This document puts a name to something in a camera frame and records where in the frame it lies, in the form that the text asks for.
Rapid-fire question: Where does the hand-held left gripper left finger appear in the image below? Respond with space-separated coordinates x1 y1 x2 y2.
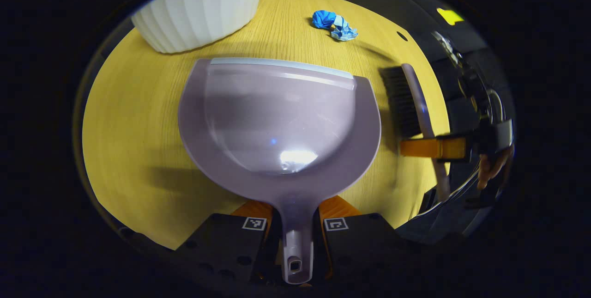
178 199 282 286

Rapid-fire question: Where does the pink plastic dustpan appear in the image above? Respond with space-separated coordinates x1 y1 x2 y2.
178 57 382 286

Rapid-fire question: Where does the small pink broom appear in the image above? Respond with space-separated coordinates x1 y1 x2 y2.
380 63 451 202

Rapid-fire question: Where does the blue paper trash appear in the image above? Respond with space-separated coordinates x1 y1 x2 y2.
312 10 358 42

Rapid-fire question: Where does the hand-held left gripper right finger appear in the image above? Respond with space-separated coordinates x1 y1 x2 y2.
314 195 416 286

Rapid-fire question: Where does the white ribbed garbage bin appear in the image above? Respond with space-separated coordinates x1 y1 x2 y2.
131 0 274 54

